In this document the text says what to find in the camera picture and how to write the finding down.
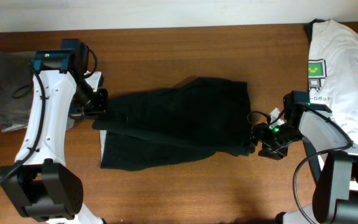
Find black shorts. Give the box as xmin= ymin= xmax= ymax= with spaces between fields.
xmin=93 ymin=77 xmax=255 ymax=171

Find dark garment under t-shirt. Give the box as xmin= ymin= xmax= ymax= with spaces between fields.
xmin=303 ymin=19 xmax=325 ymax=43

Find white printed t-shirt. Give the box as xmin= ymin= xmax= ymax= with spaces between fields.
xmin=308 ymin=20 xmax=358 ymax=144

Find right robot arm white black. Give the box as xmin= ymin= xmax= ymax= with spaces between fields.
xmin=251 ymin=91 xmax=358 ymax=223

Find grey folded garment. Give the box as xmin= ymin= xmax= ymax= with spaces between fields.
xmin=0 ymin=51 xmax=35 ymax=133

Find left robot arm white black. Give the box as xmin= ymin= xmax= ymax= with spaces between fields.
xmin=0 ymin=39 xmax=108 ymax=223

